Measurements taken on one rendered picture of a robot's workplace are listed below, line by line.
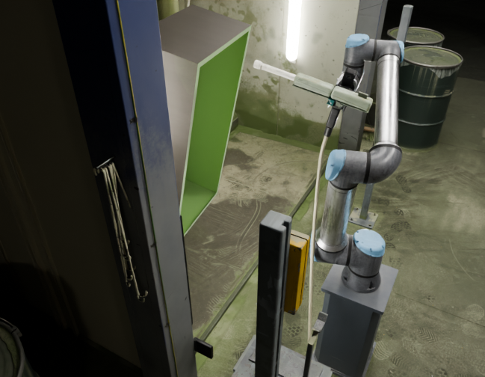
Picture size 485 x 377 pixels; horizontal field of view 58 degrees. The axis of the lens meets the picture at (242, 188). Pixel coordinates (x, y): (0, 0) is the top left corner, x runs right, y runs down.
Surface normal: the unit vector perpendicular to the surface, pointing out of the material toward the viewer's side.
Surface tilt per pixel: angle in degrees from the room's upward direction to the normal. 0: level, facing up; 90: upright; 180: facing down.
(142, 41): 90
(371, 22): 90
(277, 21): 90
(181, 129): 90
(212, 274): 0
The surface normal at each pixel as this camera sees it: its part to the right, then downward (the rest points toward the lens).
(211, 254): 0.00, -0.81
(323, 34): -0.48, 0.51
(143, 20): 0.88, 0.29
